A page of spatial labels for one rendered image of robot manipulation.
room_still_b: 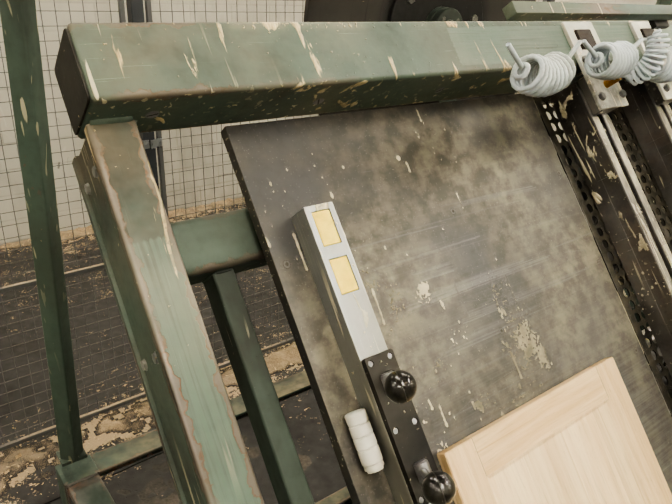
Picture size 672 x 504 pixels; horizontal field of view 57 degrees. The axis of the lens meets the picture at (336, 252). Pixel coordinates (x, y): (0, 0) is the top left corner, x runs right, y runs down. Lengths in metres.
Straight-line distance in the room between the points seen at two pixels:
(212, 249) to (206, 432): 0.26
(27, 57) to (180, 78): 0.45
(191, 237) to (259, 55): 0.26
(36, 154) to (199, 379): 0.66
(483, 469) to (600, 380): 0.32
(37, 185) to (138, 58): 0.55
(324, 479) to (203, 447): 2.13
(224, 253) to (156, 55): 0.27
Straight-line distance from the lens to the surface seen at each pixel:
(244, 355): 0.86
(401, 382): 0.72
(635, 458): 1.23
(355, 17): 1.49
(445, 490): 0.74
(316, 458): 2.93
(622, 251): 1.36
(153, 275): 0.73
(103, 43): 0.79
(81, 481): 1.76
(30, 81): 1.21
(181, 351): 0.72
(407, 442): 0.84
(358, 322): 0.84
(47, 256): 1.36
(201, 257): 0.85
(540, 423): 1.06
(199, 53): 0.82
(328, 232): 0.85
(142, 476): 2.93
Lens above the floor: 1.93
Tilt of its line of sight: 23 degrees down
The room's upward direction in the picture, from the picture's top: 2 degrees clockwise
